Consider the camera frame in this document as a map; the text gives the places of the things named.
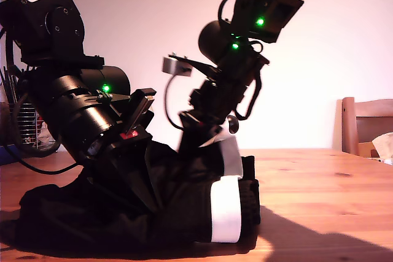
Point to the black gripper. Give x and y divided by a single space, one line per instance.
101 133
215 105

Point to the black shorts with white hem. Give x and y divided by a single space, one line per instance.
184 197

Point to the white round webcam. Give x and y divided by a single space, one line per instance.
233 124

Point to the blue box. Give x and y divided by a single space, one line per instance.
6 156

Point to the wooden chair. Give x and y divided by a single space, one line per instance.
348 127

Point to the black chopstick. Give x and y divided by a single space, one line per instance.
5 85

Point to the tan cardboard box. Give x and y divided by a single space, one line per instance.
363 150

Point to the white tissue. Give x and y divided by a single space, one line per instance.
383 145

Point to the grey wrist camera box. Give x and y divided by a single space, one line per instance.
142 111
172 65

